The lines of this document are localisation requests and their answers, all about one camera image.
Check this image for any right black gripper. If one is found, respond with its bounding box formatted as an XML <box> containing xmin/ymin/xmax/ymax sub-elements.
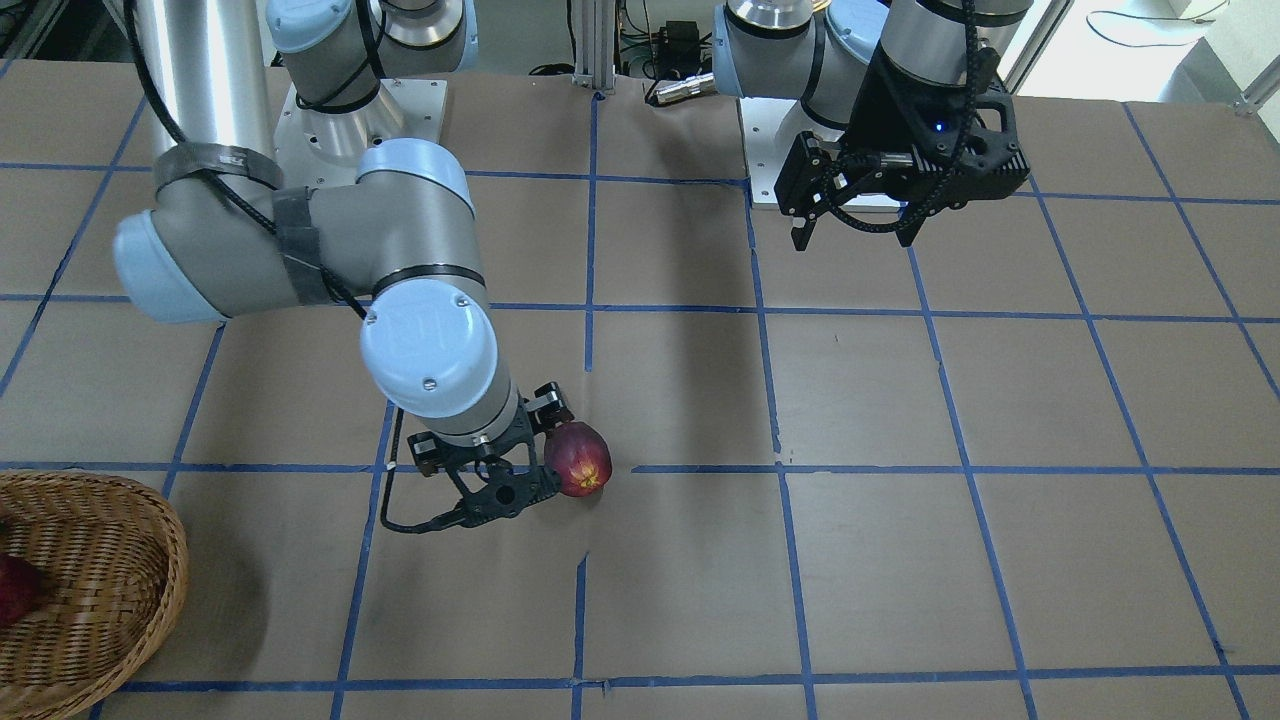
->
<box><xmin>408</xmin><ymin>382</ymin><xmax>573</xmax><ymax>529</ymax></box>

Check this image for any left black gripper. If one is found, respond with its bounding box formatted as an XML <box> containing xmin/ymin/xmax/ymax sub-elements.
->
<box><xmin>774</xmin><ymin>47</ymin><xmax>1030</xmax><ymax>252</ymax></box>

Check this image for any dark red apple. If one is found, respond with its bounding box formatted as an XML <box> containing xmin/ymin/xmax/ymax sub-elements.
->
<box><xmin>544</xmin><ymin>421</ymin><xmax>613</xmax><ymax>498</ymax></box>

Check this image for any red apple with yellow base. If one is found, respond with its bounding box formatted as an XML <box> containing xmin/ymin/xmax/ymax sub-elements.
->
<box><xmin>1</xmin><ymin>553</ymin><xmax>45</xmax><ymax>629</ymax></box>

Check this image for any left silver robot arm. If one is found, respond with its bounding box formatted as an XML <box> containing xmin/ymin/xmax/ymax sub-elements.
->
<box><xmin>710</xmin><ymin>1</ymin><xmax>1030</xmax><ymax>251</ymax></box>

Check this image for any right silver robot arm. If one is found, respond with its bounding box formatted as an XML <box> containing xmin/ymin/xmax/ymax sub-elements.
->
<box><xmin>113</xmin><ymin>1</ymin><xmax>573</xmax><ymax>534</ymax></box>

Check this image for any woven wicker basket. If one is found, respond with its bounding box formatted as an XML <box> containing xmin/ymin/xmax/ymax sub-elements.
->
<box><xmin>1</xmin><ymin>470</ymin><xmax>189</xmax><ymax>719</ymax></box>

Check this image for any silver cylindrical connector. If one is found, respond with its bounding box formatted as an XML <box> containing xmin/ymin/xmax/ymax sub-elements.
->
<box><xmin>644</xmin><ymin>72</ymin><xmax>717</xmax><ymax>108</ymax></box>

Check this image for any black power adapter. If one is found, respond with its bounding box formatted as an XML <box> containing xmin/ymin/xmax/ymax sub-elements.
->
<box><xmin>652</xmin><ymin>20</ymin><xmax>701</xmax><ymax>65</ymax></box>

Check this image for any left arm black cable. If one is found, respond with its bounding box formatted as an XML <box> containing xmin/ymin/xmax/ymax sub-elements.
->
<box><xmin>818</xmin><ymin>0</ymin><xmax>986</xmax><ymax>237</ymax></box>

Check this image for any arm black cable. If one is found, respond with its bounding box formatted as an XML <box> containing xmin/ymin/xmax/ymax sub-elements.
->
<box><xmin>124</xmin><ymin>0</ymin><xmax>471</xmax><ymax>536</ymax></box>
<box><xmin>818</xmin><ymin>0</ymin><xmax>986</xmax><ymax>237</ymax></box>

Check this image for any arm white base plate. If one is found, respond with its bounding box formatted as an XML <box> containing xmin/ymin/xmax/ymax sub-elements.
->
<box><xmin>274</xmin><ymin>79</ymin><xmax>447</xmax><ymax>188</ymax></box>
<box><xmin>739</xmin><ymin>97</ymin><xmax>844</xmax><ymax>210</ymax></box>

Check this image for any aluminium frame post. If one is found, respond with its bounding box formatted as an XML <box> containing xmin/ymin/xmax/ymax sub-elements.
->
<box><xmin>567</xmin><ymin>1</ymin><xmax>618</xmax><ymax>99</ymax></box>

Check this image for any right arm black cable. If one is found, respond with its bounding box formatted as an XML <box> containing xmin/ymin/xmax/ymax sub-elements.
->
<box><xmin>124</xmin><ymin>0</ymin><xmax>471</xmax><ymax>536</ymax></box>

